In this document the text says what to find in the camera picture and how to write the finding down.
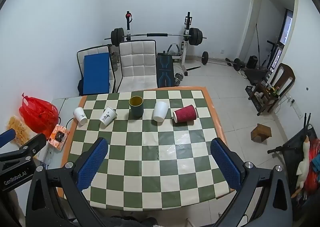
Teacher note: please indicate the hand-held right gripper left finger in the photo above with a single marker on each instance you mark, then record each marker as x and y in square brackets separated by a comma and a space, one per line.
[92, 164]

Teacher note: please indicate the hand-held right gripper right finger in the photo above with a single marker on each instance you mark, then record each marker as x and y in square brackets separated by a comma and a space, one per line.
[225, 164]

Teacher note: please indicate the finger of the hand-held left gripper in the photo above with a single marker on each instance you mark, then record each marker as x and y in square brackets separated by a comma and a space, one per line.
[35, 142]
[7, 137]

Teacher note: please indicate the white cup with black print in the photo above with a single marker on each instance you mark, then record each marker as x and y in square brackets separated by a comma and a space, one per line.
[108, 116]

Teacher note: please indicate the white cup with leaf print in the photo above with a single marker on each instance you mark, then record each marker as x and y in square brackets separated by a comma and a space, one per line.
[80, 115]

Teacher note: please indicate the red ribbed paper cup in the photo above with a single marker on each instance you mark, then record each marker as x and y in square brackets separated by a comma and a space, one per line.
[186, 114]

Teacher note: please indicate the dark green cup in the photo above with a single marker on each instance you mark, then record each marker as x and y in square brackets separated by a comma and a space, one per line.
[136, 109]

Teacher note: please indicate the plain white cup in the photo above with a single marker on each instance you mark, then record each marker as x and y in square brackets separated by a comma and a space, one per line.
[160, 112]

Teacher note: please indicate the clear bag of yellow snacks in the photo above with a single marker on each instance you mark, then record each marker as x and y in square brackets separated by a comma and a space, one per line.
[18, 129]

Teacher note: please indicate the orange box with watch picture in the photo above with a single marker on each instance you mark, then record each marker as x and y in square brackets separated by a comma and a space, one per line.
[58, 138]

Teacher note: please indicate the red plastic bag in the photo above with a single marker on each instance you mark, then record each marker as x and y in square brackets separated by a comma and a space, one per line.
[40, 117]

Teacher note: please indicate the white side table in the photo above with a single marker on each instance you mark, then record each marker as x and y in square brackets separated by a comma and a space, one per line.
[63, 107]

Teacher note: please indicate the small wooden stool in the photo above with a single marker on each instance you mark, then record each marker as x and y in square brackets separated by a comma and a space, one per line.
[261, 132]

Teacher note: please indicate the green white checkered tablecloth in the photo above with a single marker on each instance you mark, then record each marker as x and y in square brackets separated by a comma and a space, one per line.
[150, 142]

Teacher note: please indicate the person's dark clothing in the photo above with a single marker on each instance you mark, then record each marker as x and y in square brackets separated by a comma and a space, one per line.
[135, 222]

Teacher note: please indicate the white plush duck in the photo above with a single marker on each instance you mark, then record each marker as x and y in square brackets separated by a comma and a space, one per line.
[303, 164]

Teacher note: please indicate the orange net bundle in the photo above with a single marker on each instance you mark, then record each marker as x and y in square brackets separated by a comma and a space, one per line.
[313, 167]

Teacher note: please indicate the blue foam board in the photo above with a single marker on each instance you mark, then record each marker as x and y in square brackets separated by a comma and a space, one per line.
[96, 74]

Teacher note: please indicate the chrome dumbbell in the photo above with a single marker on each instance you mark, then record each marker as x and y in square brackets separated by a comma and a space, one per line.
[179, 79]

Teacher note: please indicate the black dumbbell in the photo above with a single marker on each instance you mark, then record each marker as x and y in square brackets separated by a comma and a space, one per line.
[237, 63]

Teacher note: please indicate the white padded chair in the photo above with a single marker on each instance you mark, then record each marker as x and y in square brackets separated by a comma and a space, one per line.
[136, 67]

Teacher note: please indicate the black speaker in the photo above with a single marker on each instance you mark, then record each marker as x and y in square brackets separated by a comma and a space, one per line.
[253, 61]

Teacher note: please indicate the dark wooden chair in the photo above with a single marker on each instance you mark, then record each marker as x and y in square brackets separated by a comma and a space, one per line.
[285, 74]

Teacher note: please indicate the small barbell with black plate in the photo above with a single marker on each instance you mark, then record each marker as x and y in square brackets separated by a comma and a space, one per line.
[205, 57]

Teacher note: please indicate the white barbell rack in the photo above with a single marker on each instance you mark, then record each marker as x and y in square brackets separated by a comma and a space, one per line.
[186, 49]

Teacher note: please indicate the black folding stand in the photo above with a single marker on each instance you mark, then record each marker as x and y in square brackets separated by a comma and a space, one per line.
[271, 52]

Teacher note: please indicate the barbell with black plates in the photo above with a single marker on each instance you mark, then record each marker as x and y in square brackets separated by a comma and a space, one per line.
[156, 34]

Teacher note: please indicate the white wall socket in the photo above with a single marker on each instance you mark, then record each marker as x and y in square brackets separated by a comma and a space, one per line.
[291, 99]

